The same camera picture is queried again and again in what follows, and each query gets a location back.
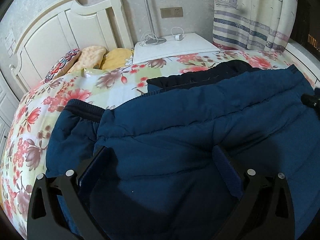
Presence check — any floral bed quilt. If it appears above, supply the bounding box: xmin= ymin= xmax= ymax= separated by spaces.
xmin=1 ymin=50 xmax=319 ymax=239

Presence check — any wall socket switch panel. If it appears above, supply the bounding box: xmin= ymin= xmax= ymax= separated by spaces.
xmin=160 ymin=7 xmax=183 ymax=18

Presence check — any navy blue puffer jacket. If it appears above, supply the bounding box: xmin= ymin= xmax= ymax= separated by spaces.
xmin=46 ymin=66 xmax=319 ymax=239

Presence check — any white window sill ledge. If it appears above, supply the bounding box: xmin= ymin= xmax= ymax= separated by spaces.
xmin=285 ymin=39 xmax=319 ymax=86

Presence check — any orange yellow blanket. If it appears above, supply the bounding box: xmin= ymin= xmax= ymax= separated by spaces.
xmin=100 ymin=48 xmax=134 ymax=70

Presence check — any white charger with cable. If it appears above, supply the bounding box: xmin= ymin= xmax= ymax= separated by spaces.
xmin=170 ymin=27 xmax=184 ymax=42

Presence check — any white bedside table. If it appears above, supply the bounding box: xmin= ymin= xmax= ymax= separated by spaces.
xmin=132 ymin=33 xmax=219 ymax=64

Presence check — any white desk lamp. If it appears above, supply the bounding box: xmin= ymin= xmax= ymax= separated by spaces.
xmin=144 ymin=0 xmax=167 ymax=46

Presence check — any yellow pillow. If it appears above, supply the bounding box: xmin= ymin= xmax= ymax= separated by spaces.
xmin=67 ymin=46 xmax=107 ymax=73

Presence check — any embroidered red blue pillow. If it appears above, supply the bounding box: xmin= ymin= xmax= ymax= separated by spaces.
xmin=44 ymin=48 xmax=80 ymax=83

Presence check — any striped sailboat curtain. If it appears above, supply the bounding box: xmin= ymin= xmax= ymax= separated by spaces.
xmin=213 ymin=0 xmax=298 ymax=51

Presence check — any cream wooden headboard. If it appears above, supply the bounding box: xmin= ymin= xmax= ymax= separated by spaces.
xmin=10 ymin=0 xmax=134 ymax=93

